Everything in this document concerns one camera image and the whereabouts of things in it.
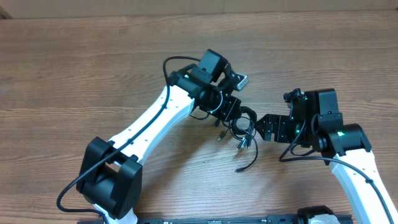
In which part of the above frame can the black braided silver-tip cable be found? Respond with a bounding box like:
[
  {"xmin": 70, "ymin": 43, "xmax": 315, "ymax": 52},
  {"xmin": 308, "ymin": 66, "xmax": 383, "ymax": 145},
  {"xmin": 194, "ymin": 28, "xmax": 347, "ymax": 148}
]
[{"xmin": 234, "ymin": 128, "xmax": 259, "ymax": 174}]

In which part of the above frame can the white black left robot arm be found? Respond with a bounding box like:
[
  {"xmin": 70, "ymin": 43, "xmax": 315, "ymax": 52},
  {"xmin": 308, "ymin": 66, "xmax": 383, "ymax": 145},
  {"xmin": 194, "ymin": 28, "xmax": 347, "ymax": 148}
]
[{"xmin": 76, "ymin": 49, "xmax": 248, "ymax": 223}]

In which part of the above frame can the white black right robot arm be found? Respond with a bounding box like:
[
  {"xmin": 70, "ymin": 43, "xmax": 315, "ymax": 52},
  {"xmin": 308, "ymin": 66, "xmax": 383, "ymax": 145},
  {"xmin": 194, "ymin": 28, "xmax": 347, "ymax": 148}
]
[{"xmin": 255, "ymin": 88, "xmax": 397, "ymax": 223}]

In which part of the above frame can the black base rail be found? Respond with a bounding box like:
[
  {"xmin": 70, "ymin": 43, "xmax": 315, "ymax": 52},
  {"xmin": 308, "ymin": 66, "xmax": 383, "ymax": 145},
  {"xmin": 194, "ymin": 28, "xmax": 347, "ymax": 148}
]
[{"xmin": 77, "ymin": 205, "xmax": 354, "ymax": 224}]

